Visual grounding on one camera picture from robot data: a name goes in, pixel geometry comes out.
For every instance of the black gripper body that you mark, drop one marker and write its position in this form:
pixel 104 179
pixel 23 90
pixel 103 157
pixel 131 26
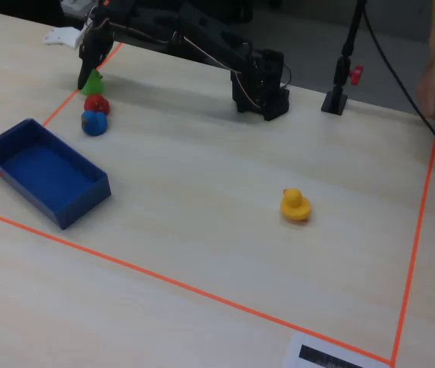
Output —
pixel 92 49

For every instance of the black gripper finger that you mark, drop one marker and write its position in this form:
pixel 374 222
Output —
pixel 85 73
pixel 104 49

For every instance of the green rubber duck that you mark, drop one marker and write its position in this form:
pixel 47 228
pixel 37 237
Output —
pixel 95 86

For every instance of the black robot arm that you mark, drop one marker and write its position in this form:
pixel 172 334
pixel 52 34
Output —
pixel 217 42

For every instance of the red rubber duck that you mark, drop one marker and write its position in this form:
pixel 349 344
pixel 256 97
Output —
pixel 97 102

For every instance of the blue rubber duck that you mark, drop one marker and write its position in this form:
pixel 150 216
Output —
pixel 94 123

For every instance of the blue plastic box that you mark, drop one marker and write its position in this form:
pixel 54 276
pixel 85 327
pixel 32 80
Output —
pixel 45 172

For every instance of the yellow rubber duck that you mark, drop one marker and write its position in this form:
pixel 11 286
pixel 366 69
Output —
pixel 295 207

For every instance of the orange tape strip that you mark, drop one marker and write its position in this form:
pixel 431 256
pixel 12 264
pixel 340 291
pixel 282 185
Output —
pixel 61 107
pixel 416 237
pixel 187 287

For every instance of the red clamp knob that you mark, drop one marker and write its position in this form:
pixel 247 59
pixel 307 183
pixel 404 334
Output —
pixel 356 74

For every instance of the white paper label black bar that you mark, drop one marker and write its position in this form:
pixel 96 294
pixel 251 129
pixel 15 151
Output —
pixel 317 354

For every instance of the white camera box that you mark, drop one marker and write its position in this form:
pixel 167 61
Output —
pixel 63 37

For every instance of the black camera stand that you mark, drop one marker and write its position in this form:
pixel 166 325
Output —
pixel 335 100

